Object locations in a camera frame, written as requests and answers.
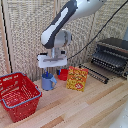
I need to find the blue plastic mug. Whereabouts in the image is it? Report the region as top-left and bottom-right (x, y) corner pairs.
(40, 72), (58, 92)

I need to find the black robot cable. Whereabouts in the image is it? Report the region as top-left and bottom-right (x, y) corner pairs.
(67, 0), (128, 61)

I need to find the red bowl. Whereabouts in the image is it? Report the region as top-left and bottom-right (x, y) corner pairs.
(56, 68), (70, 82)

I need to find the woven folding screen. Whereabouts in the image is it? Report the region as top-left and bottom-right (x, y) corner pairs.
(0, 0), (128, 82)

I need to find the yellow red food box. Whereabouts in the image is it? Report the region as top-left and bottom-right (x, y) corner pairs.
(65, 65), (90, 93)

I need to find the black toaster oven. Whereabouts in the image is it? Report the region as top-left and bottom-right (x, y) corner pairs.
(90, 37), (128, 80)

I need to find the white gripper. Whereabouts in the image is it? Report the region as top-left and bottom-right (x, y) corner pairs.
(36, 47), (69, 77)

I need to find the black oven door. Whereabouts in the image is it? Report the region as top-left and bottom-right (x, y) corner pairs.
(79, 63), (111, 85)

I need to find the red plastic shopping basket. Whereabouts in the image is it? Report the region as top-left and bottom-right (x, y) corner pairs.
(0, 71), (43, 124)

